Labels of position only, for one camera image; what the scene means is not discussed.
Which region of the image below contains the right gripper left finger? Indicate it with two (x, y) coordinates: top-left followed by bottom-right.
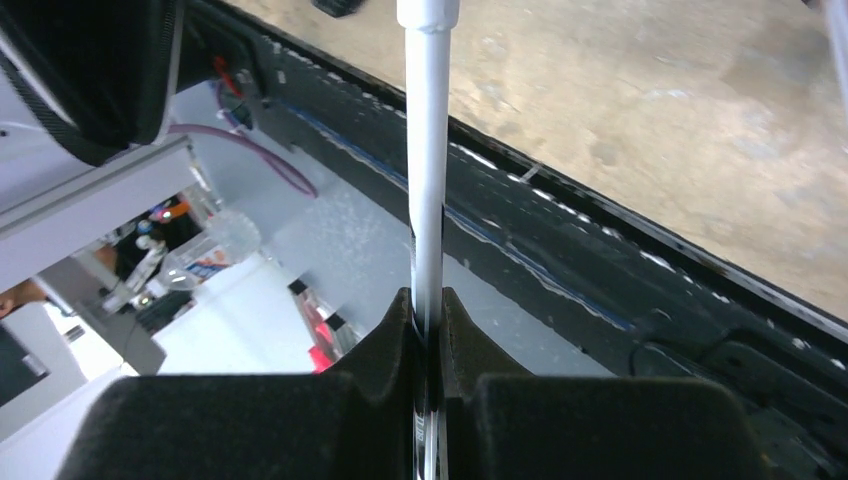
(58, 289), (414, 479)

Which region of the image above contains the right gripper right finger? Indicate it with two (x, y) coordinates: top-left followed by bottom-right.
(439, 288), (769, 479)

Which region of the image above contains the white badminton racket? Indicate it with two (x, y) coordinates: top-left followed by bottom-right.
(397, 1), (460, 479)

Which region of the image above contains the black SPORT racket bag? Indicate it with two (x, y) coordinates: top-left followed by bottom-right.
(1, 1), (253, 167)

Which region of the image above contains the plastic water bottle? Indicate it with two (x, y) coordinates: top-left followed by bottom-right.
(156, 209), (262, 291)

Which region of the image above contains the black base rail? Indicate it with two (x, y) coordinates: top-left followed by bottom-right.
(218, 13), (848, 480)

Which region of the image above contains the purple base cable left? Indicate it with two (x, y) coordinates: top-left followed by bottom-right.
(168, 79), (319, 200)

